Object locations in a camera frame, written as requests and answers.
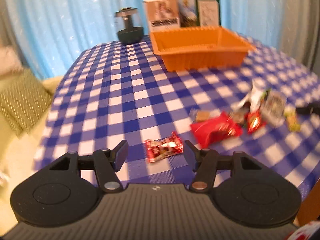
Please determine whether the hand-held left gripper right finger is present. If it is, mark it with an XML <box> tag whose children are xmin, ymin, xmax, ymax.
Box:
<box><xmin>184</xmin><ymin>140</ymin><xmax>264</xmax><ymax>193</ymax></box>

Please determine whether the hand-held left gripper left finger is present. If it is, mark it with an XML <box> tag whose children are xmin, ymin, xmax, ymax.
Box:
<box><xmin>48</xmin><ymin>140</ymin><xmax>129</xmax><ymax>193</ymax></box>

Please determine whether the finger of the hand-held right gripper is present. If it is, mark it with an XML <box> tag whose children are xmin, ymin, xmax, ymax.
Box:
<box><xmin>296</xmin><ymin>104</ymin><xmax>320</xmax><ymax>116</ymax></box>

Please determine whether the yellow green candy packet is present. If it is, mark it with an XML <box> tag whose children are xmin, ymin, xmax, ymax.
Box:
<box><xmin>284</xmin><ymin>106</ymin><xmax>300</xmax><ymax>132</ymax></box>

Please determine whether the shiny red candy packet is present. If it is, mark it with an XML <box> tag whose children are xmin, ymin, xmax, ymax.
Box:
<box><xmin>145</xmin><ymin>131</ymin><xmax>184</xmax><ymax>164</ymax></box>

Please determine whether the plain red snack packet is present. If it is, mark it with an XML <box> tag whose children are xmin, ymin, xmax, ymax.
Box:
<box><xmin>190</xmin><ymin>112</ymin><xmax>243</xmax><ymax>148</ymax></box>

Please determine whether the green white printed packet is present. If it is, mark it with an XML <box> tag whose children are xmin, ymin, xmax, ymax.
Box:
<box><xmin>261</xmin><ymin>89</ymin><xmax>287</xmax><ymax>125</ymax></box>

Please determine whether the brown biscuit packet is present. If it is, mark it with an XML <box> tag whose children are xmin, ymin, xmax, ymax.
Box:
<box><xmin>190</xmin><ymin>109</ymin><xmax>212</xmax><ymax>124</ymax></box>

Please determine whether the red candy green print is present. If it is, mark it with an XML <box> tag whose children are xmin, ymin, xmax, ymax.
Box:
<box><xmin>246</xmin><ymin>111</ymin><xmax>267</xmax><ymax>133</ymax></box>

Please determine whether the white green snack packet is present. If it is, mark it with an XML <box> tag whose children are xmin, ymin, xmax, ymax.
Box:
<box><xmin>234</xmin><ymin>80</ymin><xmax>265</xmax><ymax>113</ymax></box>

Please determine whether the orange plastic basket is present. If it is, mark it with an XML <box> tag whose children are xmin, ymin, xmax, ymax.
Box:
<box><xmin>149</xmin><ymin>26</ymin><xmax>257</xmax><ymax>72</ymax></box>

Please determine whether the blue white checkered tablecloth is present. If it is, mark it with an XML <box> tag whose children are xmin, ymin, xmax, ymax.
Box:
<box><xmin>34</xmin><ymin>34</ymin><xmax>320</xmax><ymax>205</ymax></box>

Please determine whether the grey curtain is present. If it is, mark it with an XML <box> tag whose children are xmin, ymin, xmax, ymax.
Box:
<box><xmin>301</xmin><ymin>0</ymin><xmax>320</xmax><ymax>73</ymax></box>
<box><xmin>0</xmin><ymin>0</ymin><xmax>25</xmax><ymax>68</ymax></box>

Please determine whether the brown wooden furniture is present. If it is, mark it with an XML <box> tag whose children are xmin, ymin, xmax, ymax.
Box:
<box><xmin>295</xmin><ymin>177</ymin><xmax>320</xmax><ymax>228</ymax></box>

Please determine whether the cream sofa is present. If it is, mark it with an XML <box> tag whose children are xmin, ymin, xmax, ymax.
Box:
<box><xmin>0</xmin><ymin>75</ymin><xmax>65</xmax><ymax>235</ymax></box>

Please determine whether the green zigzag pillow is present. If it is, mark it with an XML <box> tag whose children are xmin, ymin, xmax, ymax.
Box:
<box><xmin>0</xmin><ymin>69</ymin><xmax>52</xmax><ymax>137</ymax></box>

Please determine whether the dark green humidifier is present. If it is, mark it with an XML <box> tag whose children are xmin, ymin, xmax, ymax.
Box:
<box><xmin>114</xmin><ymin>7</ymin><xmax>145</xmax><ymax>45</ymax></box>

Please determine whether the red white patterned cloth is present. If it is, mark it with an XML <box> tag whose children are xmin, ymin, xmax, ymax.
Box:
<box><xmin>285</xmin><ymin>220</ymin><xmax>320</xmax><ymax>240</ymax></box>

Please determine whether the green white carton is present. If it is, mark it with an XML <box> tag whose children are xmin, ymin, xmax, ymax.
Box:
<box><xmin>175</xmin><ymin>0</ymin><xmax>222</xmax><ymax>28</ymax></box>

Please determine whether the white humidifier box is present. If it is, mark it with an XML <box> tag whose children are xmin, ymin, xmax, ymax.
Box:
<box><xmin>143</xmin><ymin>0</ymin><xmax>181</xmax><ymax>33</ymax></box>

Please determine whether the blue star curtain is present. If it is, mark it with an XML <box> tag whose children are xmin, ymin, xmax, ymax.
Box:
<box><xmin>5</xmin><ymin>0</ymin><xmax>315</xmax><ymax>80</ymax></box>

